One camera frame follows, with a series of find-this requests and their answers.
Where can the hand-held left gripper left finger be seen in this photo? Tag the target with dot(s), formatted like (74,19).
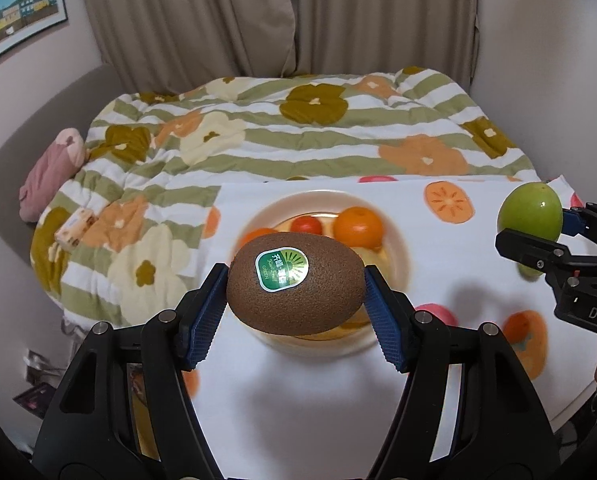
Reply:
(203,320)

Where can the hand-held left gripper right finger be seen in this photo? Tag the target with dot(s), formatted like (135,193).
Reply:
(384,320)

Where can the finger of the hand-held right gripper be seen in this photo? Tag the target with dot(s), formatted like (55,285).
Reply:
(590,222)
(528,252)

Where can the green apple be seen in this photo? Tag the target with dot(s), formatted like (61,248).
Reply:
(528,210)
(529,272)

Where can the brown kiwi with green sticker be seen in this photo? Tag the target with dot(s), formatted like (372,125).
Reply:
(323,290)

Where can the large orange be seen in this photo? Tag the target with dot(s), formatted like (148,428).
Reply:
(256,238)
(358,227)

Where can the small red-orange mandarin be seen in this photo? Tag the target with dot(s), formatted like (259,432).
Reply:
(307,224)

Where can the cream bowl with duck print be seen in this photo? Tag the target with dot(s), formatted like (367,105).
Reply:
(273,210)

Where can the white persimmon print cloth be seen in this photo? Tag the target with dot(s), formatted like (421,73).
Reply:
(478,385)

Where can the tissue pack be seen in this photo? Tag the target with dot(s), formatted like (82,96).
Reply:
(76,229)

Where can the green striped floral blanket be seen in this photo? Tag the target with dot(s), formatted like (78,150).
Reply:
(278,145)

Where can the pink plush toy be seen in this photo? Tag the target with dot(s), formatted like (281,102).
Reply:
(48,175)

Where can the grey padded headboard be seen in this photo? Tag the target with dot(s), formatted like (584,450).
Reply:
(18,125)

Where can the beige curtain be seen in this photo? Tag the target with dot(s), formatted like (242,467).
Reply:
(278,15)

